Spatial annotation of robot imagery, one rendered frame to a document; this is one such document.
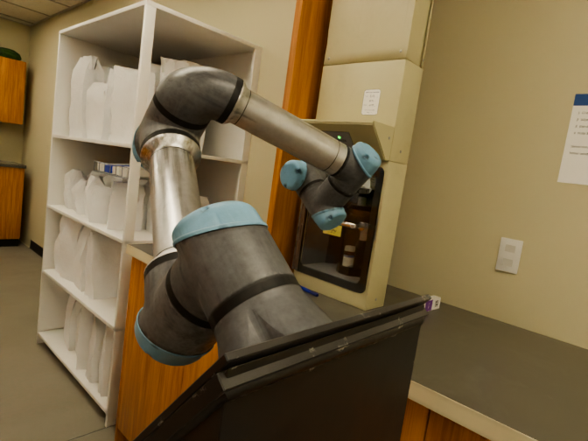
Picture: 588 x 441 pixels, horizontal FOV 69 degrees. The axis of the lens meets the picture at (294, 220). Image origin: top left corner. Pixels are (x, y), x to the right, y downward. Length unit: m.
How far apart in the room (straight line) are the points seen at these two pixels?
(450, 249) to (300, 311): 1.27
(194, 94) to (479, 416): 0.80
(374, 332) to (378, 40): 1.15
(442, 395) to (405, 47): 0.95
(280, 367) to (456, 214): 1.42
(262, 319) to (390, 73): 1.05
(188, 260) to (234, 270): 0.07
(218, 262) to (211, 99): 0.41
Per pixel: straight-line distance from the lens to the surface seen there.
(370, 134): 1.26
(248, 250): 0.49
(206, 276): 0.50
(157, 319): 0.60
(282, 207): 1.51
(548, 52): 1.69
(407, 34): 1.39
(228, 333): 0.47
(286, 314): 0.45
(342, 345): 0.36
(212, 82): 0.83
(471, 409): 0.95
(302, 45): 1.56
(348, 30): 1.53
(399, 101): 1.34
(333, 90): 1.49
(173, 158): 0.81
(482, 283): 1.66
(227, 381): 0.28
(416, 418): 1.04
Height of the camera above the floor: 1.34
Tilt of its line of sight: 6 degrees down
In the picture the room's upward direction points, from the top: 8 degrees clockwise
